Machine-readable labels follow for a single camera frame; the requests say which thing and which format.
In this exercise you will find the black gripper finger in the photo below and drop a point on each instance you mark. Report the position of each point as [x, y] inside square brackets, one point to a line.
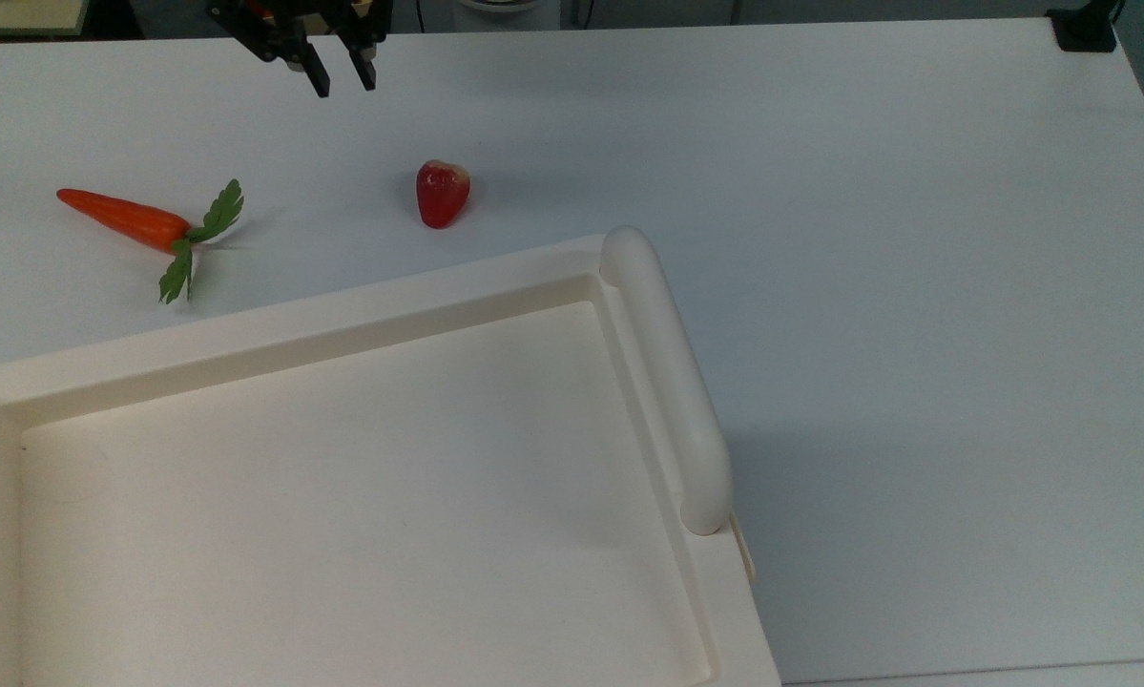
[362, 62]
[300, 57]

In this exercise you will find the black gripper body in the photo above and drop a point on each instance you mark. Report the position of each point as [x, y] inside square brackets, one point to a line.
[295, 11]

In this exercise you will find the red toy strawberry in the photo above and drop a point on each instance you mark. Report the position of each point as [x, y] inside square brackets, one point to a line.
[441, 196]

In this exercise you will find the orange toy carrot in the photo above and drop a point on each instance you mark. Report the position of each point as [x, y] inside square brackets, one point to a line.
[123, 218]

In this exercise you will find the wooden side table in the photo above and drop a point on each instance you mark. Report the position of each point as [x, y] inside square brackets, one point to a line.
[18, 14]

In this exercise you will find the white plastic tray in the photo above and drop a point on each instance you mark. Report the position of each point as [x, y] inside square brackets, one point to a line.
[343, 477]

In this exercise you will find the black table clamp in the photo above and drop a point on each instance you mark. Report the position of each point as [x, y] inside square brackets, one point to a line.
[1085, 29]

